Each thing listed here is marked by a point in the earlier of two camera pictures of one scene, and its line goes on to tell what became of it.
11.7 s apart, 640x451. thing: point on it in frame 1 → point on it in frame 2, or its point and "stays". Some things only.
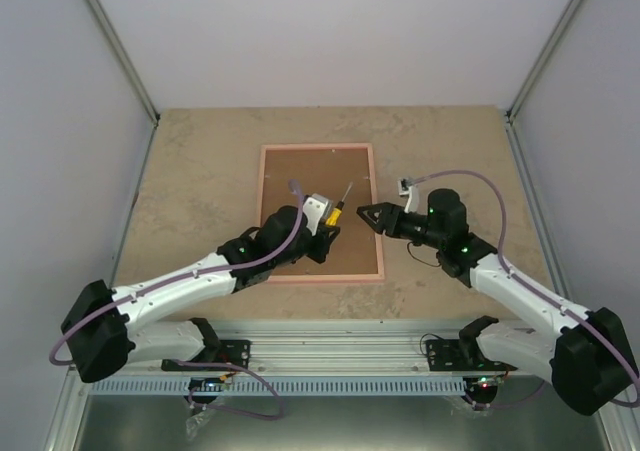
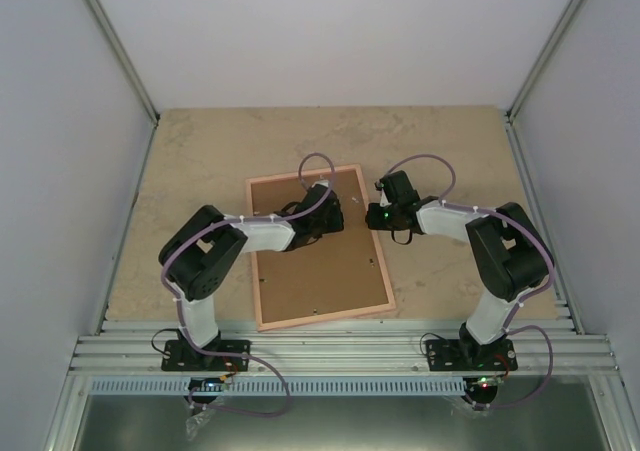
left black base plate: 231,351 stays
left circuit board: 208,384 stays
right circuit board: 487,381 stays
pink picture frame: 310,278 → 334,276
